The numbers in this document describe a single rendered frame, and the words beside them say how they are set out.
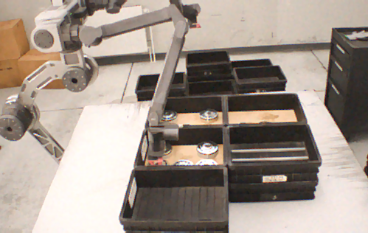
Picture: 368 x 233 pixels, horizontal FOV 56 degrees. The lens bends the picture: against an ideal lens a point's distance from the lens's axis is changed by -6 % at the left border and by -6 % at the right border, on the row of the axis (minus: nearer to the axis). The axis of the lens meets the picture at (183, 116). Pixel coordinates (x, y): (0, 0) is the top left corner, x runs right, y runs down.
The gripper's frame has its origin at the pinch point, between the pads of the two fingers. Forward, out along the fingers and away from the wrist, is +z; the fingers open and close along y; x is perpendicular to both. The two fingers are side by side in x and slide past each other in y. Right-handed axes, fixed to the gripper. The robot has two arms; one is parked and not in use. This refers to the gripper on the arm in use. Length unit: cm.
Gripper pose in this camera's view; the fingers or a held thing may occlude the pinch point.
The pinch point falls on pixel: (157, 162)
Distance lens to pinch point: 165.6
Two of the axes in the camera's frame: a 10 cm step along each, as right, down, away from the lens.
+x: -10.0, -0.5, 0.9
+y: 1.0, -6.0, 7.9
